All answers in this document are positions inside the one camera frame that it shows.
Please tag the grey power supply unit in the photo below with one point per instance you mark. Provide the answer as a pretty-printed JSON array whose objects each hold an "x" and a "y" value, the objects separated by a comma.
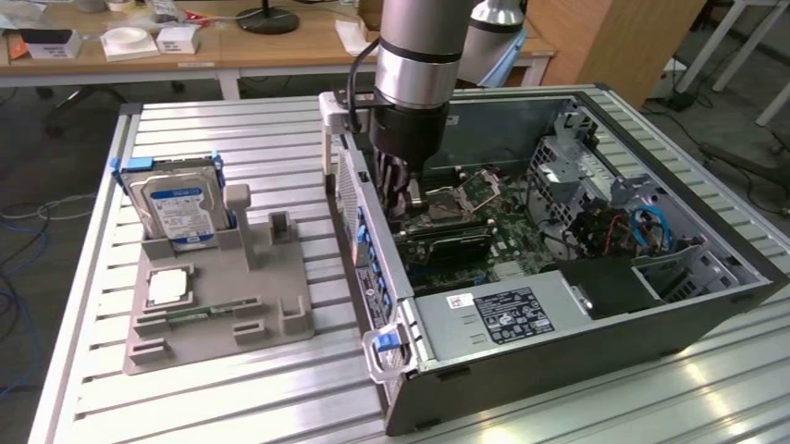
[{"x": 450, "y": 324}]

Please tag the wooden cabinet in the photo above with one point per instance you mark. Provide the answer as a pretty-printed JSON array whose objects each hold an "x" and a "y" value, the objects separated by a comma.
[{"x": 617, "y": 46}]

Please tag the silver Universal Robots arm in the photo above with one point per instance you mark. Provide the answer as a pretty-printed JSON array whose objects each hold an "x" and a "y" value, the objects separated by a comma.
[{"x": 419, "y": 46}]

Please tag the silver disk bay cage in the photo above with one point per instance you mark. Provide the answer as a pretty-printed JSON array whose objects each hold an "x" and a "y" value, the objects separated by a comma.
[{"x": 568, "y": 185}]

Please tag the black round stand base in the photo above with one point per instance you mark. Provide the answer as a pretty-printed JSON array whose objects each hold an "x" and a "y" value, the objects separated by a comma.
[{"x": 269, "y": 23}]

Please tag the grey slanted disk bay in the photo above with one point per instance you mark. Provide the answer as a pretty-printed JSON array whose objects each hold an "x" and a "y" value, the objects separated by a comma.
[{"x": 680, "y": 273}]

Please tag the green motherboard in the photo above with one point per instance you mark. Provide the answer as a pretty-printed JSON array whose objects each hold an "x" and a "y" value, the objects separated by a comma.
[{"x": 513, "y": 231}]

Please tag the grey case latch blue tab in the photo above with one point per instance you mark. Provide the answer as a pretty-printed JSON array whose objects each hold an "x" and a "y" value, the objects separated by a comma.
[{"x": 386, "y": 344}]

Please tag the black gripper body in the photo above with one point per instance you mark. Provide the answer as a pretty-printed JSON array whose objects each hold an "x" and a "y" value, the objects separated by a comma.
[{"x": 407, "y": 129}]

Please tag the white round container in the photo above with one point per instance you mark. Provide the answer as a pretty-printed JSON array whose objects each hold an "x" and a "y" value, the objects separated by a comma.
[{"x": 129, "y": 44}]

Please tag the small white cardboard box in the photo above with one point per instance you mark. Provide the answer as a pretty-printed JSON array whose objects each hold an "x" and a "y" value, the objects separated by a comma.
[{"x": 178, "y": 40}]

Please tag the green RAM stick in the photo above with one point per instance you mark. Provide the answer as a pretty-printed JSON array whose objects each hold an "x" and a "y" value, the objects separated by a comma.
[{"x": 210, "y": 311}]

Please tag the wooden desk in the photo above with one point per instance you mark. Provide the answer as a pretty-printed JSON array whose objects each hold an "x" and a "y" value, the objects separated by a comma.
[{"x": 123, "y": 67}]

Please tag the hard disk with blue carrier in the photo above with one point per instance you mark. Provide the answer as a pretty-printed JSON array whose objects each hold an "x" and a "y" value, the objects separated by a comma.
[{"x": 175, "y": 208}]

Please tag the CPU socket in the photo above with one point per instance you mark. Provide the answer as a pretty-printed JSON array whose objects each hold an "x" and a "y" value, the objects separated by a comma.
[{"x": 447, "y": 205}]

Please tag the white paper stack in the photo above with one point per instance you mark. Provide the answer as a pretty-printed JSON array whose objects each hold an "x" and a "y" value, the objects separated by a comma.
[{"x": 355, "y": 39}]

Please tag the white table frame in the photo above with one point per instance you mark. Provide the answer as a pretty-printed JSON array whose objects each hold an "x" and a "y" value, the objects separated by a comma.
[{"x": 734, "y": 28}]

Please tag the open dark grey PC case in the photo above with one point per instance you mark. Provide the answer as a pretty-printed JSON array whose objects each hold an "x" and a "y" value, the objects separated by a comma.
[{"x": 556, "y": 370}]

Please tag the black power adapter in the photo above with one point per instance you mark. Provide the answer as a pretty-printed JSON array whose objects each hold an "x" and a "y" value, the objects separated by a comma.
[{"x": 680, "y": 101}]

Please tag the grey cup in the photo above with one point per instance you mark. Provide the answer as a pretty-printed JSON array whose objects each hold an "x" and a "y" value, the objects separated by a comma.
[{"x": 91, "y": 4}]

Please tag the brown cardboard box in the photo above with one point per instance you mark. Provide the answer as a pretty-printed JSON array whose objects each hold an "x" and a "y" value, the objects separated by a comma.
[{"x": 369, "y": 9}]

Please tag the blue slot clip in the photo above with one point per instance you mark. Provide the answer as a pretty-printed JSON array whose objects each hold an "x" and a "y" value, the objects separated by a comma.
[
  {"x": 367, "y": 240},
  {"x": 362, "y": 219},
  {"x": 374, "y": 260},
  {"x": 381, "y": 282},
  {"x": 387, "y": 305}
]

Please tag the grey parts rack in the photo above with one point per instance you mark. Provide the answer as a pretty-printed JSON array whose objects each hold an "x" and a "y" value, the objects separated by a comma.
[{"x": 210, "y": 342}]

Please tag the silver CPU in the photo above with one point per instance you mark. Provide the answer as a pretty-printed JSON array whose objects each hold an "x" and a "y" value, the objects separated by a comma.
[{"x": 167, "y": 287}]

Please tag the dark installed RAM stick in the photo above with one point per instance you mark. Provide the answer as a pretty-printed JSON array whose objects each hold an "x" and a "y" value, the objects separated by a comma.
[{"x": 459, "y": 227}]

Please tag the metal socket cover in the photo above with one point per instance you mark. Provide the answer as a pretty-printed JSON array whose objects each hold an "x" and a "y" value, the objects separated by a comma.
[{"x": 482, "y": 187}]

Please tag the white box with black top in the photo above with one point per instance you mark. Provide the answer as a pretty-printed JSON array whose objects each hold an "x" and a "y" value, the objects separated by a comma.
[{"x": 55, "y": 46}]

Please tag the graphics card with black fan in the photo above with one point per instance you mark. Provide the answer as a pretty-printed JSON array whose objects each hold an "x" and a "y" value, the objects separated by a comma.
[{"x": 457, "y": 247}]

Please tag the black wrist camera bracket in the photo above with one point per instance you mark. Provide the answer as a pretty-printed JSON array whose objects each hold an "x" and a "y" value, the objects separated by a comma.
[{"x": 346, "y": 98}]

